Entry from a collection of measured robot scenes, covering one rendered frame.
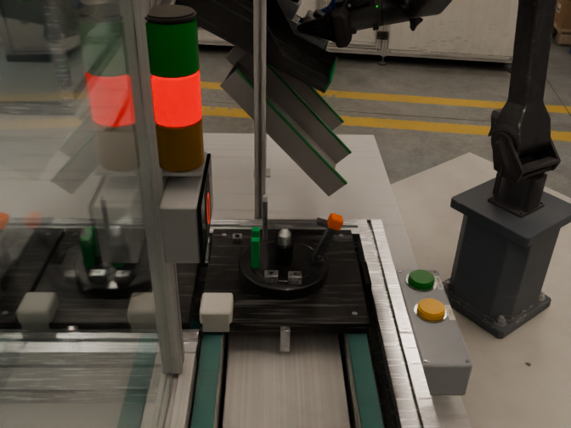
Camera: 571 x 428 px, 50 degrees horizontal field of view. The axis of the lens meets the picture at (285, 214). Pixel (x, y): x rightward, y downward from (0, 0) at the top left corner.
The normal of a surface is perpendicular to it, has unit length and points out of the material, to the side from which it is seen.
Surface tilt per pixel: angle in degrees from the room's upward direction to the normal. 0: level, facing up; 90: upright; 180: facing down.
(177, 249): 90
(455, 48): 90
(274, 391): 0
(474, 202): 0
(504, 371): 0
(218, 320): 90
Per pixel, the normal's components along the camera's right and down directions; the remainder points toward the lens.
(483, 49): -0.13, 0.52
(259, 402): 0.02, -0.85
